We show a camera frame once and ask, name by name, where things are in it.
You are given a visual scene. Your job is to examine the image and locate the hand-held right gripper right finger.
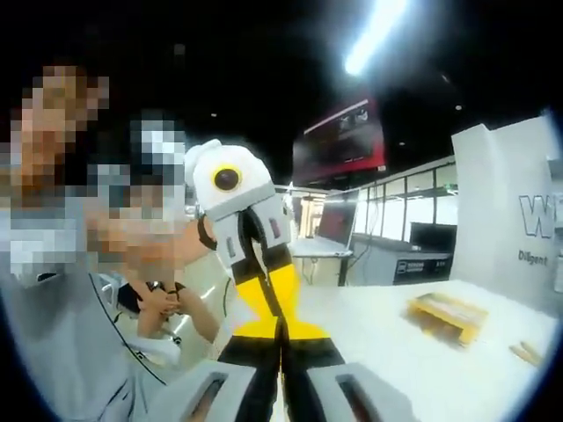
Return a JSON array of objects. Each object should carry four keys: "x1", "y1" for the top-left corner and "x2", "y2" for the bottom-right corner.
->
[{"x1": 281, "y1": 314, "x2": 423, "y2": 422}]

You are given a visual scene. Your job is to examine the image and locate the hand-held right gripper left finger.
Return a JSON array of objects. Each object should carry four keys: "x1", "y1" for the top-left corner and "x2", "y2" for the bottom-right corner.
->
[{"x1": 144, "y1": 312, "x2": 282, "y2": 422}]

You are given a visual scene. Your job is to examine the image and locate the yellow coffee pouch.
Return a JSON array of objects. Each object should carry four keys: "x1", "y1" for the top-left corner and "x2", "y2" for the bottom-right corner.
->
[{"x1": 508, "y1": 341, "x2": 545, "y2": 367}]

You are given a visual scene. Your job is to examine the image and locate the black wristband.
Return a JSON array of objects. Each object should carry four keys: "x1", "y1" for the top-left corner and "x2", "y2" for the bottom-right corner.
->
[{"x1": 196, "y1": 215, "x2": 218, "y2": 251}]

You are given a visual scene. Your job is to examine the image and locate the silver laptop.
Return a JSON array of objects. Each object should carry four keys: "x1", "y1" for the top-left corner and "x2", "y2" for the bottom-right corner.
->
[{"x1": 292, "y1": 188, "x2": 361, "y2": 258}]

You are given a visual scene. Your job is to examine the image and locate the black cabinet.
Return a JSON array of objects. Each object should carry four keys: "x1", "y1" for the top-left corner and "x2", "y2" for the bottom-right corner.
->
[{"x1": 392, "y1": 250, "x2": 454, "y2": 282}]

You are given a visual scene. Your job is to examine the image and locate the yellow cardboard box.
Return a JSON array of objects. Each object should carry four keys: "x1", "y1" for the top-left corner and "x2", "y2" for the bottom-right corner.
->
[{"x1": 405, "y1": 292, "x2": 490, "y2": 349}]

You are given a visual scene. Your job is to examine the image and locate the black monitor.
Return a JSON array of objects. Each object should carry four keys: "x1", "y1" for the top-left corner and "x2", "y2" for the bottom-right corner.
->
[{"x1": 411, "y1": 222, "x2": 458, "y2": 254}]

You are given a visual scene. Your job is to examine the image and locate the long ceiling light strip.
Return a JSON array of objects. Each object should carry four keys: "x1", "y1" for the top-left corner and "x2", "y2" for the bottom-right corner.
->
[{"x1": 344, "y1": 0, "x2": 397, "y2": 76}]

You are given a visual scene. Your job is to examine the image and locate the red wall screen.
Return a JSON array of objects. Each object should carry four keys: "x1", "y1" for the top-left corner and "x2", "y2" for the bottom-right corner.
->
[{"x1": 292, "y1": 97, "x2": 388, "y2": 186}]

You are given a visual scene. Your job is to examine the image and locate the thin black cable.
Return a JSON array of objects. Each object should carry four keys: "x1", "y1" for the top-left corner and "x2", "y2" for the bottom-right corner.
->
[{"x1": 87, "y1": 271, "x2": 171, "y2": 387}]

